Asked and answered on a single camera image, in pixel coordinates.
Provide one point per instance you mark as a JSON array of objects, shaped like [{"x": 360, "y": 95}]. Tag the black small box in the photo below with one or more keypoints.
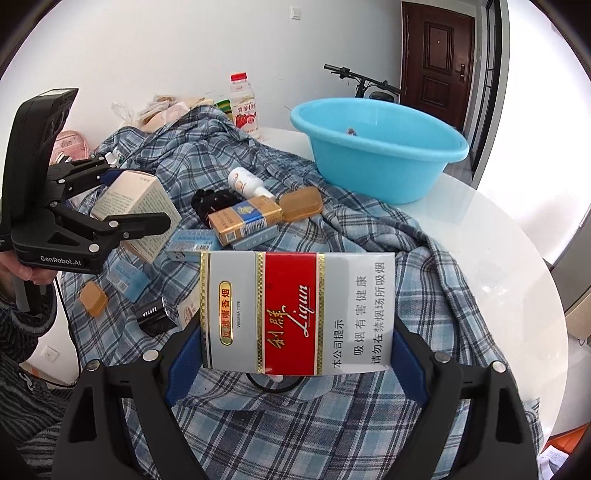
[{"x": 156, "y": 319}]

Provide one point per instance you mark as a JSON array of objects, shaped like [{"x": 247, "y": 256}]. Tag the orange chair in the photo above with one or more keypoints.
[{"x": 577, "y": 438}]

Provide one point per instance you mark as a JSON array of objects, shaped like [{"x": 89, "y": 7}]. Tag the blue plastic basin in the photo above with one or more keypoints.
[{"x": 383, "y": 157}]

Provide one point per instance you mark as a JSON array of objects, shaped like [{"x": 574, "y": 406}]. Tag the person's left forearm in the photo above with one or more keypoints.
[{"x": 27, "y": 327}]

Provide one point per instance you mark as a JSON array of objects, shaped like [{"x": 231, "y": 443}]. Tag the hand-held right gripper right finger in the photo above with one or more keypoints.
[{"x": 408, "y": 364}]

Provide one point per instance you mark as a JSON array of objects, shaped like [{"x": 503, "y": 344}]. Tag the gold cigarette pack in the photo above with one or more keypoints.
[{"x": 242, "y": 219}]

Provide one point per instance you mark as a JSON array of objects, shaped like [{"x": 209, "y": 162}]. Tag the person's left hand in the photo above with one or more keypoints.
[{"x": 40, "y": 276}]

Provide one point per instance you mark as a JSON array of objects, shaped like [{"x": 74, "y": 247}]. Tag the white paper sheets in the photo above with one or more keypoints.
[{"x": 556, "y": 461}]

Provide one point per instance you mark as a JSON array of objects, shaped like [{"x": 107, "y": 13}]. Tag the amber soap bar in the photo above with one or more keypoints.
[
  {"x": 93, "y": 299},
  {"x": 301, "y": 204}
]

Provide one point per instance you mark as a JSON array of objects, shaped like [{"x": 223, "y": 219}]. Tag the white wall socket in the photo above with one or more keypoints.
[{"x": 48, "y": 354}]

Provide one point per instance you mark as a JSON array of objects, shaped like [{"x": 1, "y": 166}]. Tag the white spray bottle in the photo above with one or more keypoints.
[{"x": 244, "y": 181}]

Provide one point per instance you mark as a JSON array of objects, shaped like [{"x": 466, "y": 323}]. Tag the black framed glass door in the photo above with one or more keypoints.
[{"x": 496, "y": 55}]

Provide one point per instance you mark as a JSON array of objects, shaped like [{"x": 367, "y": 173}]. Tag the brown entrance door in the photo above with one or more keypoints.
[{"x": 436, "y": 60}]

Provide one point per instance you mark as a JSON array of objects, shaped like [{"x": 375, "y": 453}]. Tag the pile of beige bags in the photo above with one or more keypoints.
[{"x": 161, "y": 113}]

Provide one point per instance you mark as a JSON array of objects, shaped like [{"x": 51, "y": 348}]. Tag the red capped drink bottle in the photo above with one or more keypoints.
[{"x": 244, "y": 106}]

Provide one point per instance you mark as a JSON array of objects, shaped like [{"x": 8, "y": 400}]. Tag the pink bag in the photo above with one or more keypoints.
[{"x": 71, "y": 145}]

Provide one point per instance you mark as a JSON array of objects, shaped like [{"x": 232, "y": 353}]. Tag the black hair clip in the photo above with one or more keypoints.
[{"x": 214, "y": 205}]

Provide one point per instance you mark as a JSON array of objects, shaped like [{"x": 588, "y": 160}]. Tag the small white green bottle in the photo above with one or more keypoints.
[{"x": 113, "y": 156}]

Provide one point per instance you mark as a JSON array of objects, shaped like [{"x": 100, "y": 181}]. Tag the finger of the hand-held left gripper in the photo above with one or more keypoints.
[
  {"x": 110, "y": 177},
  {"x": 138, "y": 225}
]

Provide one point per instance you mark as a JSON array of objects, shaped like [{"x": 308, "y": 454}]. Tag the white red cigarette pack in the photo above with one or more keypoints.
[{"x": 295, "y": 314}]

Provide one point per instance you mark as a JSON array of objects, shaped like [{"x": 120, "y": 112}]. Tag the white small box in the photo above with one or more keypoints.
[{"x": 189, "y": 314}]

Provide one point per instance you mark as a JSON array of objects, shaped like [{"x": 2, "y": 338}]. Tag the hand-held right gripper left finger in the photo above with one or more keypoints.
[{"x": 184, "y": 360}]

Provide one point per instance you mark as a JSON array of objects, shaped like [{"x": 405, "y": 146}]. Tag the person's grey striped sweater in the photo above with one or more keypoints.
[{"x": 32, "y": 415}]

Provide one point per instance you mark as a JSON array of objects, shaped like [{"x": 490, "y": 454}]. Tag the blue plaid shirt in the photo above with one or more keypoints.
[{"x": 323, "y": 424}]

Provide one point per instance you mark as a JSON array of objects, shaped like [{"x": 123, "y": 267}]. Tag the black bicycle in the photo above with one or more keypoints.
[{"x": 364, "y": 85}]

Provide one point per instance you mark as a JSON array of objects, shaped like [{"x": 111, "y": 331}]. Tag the beige cardboard box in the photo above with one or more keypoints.
[{"x": 143, "y": 198}]

